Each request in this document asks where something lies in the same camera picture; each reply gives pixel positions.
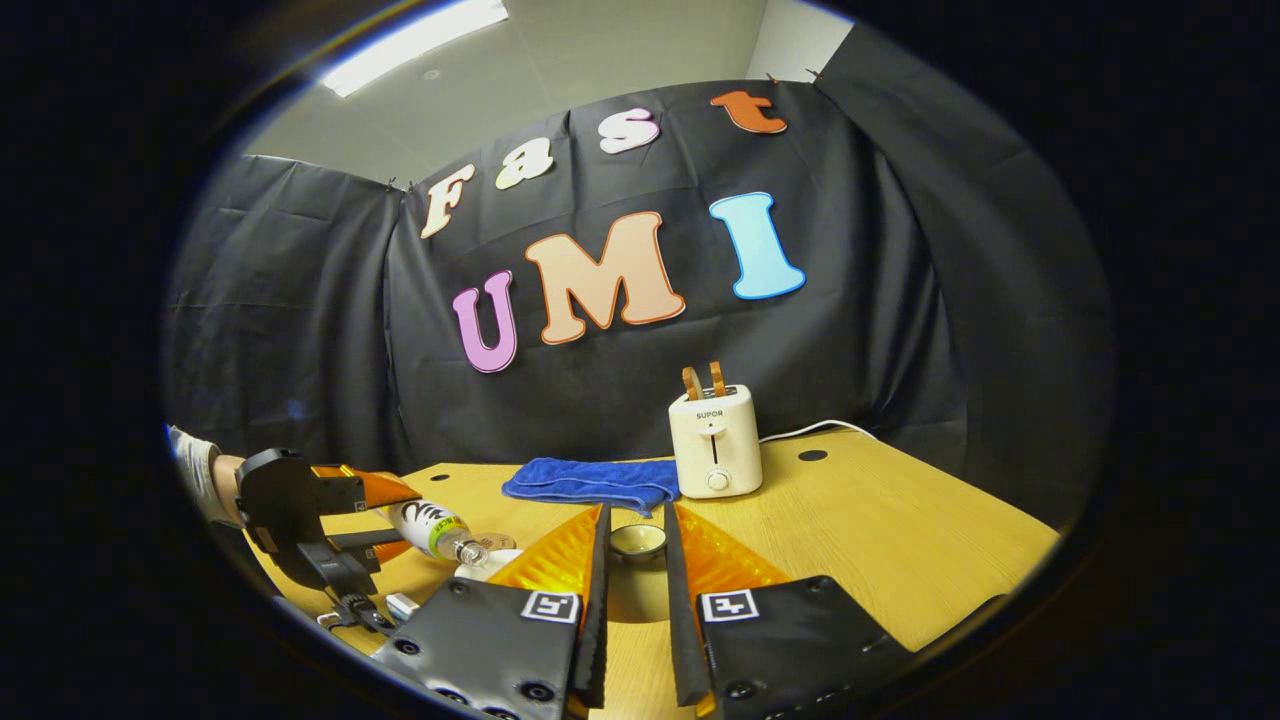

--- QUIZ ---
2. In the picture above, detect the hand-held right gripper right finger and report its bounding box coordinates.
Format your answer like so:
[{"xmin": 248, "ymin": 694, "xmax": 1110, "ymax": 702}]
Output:
[{"xmin": 662, "ymin": 501, "xmax": 914, "ymax": 720}]

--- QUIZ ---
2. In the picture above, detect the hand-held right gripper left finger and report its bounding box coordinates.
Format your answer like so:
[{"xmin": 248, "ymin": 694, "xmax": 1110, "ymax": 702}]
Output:
[{"xmin": 372, "ymin": 503, "xmax": 613, "ymax": 720}]

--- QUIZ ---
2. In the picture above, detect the white teacup lid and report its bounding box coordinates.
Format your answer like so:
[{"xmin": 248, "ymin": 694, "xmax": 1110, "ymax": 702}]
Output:
[{"xmin": 606, "ymin": 523, "xmax": 669, "ymax": 623}]

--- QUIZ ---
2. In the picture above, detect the clear water bottle orange drink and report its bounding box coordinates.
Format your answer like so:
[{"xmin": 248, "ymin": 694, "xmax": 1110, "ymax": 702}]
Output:
[{"xmin": 385, "ymin": 498, "xmax": 491, "ymax": 567}]

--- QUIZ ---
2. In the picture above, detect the blue towel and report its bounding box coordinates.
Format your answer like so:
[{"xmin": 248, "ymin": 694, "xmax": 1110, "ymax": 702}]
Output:
[{"xmin": 501, "ymin": 457, "xmax": 683, "ymax": 518}]

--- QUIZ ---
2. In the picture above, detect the white toaster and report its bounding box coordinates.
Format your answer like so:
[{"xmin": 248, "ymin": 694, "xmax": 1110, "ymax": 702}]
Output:
[{"xmin": 668, "ymin": 384, "xmax": 764, "ymax": 500}]

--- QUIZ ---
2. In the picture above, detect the black backdrop cloth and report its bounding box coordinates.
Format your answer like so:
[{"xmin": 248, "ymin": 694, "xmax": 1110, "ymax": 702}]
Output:
[{"xmin": 163, "ymin": 25, "xmax": 1113, "ymax": 531}]

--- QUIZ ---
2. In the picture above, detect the white power cable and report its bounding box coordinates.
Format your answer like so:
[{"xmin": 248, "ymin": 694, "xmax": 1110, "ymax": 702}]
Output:
[{"xmin": 757, "ymin": 419, "xmax": 879, "ymax": 445}]

